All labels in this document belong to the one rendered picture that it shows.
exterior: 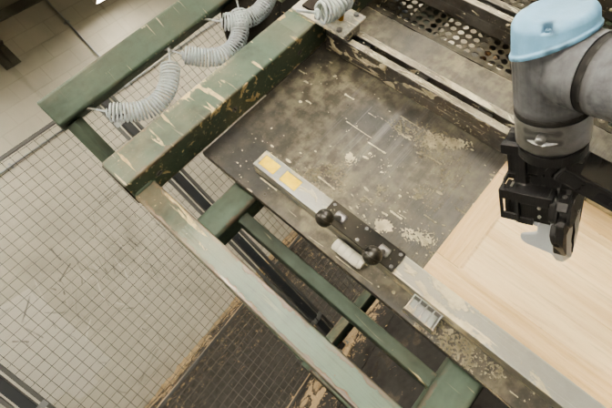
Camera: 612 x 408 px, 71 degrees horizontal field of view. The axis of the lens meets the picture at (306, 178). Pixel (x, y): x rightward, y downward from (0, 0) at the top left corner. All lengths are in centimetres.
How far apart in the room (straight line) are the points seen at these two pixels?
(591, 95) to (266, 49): 90
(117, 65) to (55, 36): 452
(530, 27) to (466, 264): 64
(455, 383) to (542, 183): 53
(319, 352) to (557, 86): 64
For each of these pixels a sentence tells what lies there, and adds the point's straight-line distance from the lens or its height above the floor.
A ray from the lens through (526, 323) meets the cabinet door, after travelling 100.
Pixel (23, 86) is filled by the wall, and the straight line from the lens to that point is 580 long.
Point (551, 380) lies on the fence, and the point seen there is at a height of 106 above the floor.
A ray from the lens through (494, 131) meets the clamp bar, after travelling 113.
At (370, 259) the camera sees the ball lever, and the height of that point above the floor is 143.
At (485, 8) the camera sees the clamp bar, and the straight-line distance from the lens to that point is 139.
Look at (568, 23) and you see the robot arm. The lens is 45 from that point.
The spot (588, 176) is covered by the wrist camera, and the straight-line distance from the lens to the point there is 56.
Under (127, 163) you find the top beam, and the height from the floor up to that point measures 187.
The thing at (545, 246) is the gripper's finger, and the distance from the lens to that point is 67.
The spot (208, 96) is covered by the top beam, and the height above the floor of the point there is 187.
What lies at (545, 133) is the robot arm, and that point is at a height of 157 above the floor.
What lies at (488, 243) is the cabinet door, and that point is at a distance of 103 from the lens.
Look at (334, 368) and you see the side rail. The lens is 89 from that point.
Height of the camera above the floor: 180
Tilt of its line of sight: 13 degrees down
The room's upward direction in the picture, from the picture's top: 41 degrees counter-clockwise
